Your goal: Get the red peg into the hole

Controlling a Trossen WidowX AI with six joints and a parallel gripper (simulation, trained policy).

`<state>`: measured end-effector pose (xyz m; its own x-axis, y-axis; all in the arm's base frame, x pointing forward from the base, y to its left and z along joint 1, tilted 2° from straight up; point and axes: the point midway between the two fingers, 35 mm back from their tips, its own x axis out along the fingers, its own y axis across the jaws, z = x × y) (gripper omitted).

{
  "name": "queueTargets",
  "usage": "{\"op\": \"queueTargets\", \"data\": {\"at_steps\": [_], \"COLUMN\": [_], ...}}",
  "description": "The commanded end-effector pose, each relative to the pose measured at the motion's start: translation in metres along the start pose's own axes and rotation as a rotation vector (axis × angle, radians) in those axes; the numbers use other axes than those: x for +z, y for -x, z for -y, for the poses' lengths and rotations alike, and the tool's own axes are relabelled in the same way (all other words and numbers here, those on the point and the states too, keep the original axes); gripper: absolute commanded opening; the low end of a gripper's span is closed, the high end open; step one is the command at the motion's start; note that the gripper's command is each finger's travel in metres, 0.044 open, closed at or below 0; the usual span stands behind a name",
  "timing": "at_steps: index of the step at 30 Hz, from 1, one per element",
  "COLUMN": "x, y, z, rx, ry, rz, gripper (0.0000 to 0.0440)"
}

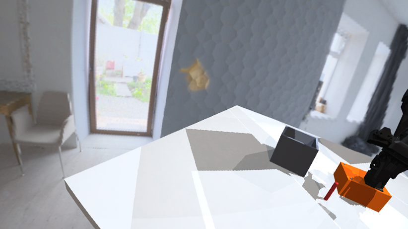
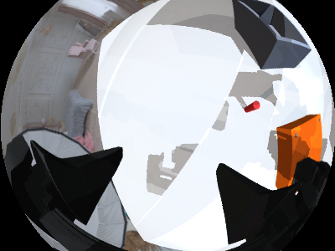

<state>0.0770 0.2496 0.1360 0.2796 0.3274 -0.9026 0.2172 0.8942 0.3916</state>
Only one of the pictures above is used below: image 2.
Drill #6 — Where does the red peg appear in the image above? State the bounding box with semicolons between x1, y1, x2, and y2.
245;100;260;113

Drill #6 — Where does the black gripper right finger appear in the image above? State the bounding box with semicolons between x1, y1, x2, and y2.
215;162;302;245

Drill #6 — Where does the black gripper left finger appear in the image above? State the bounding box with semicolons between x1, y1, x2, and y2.
30;140;123;226

